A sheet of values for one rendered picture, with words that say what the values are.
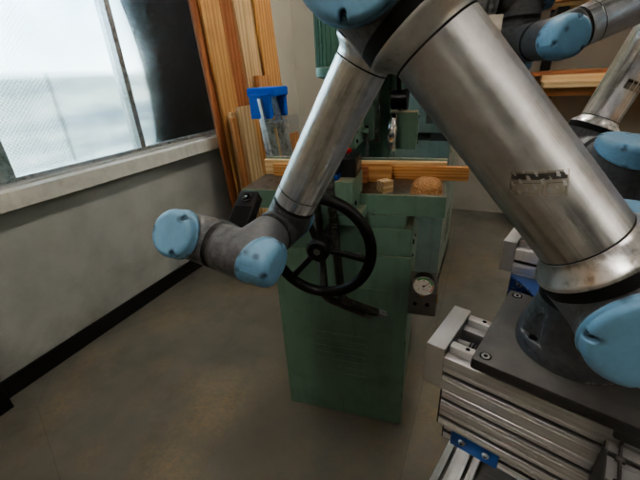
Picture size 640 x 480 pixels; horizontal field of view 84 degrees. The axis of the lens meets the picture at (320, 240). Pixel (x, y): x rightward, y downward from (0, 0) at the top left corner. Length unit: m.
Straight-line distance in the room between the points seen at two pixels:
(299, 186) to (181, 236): 0.19
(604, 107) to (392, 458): 1.21
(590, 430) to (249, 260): 0.53
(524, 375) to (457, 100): 0.39
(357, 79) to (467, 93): 0.20
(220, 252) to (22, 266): 1.53
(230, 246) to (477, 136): 0.35
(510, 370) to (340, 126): 0.42
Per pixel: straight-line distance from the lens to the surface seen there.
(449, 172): 1.13
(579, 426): 0.68
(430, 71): 0.35
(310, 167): 0.55
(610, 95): 1.14
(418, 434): 1.52
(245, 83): 2.83
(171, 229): 0.56
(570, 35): 0.87
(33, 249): 2.01
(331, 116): 0.52
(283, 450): 1.48
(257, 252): 0.51
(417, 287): 1.04
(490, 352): 0.61
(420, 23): 0.34
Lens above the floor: 1.21
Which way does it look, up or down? 25 degrees down
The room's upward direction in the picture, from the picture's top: 3 degrees counter-clockwise
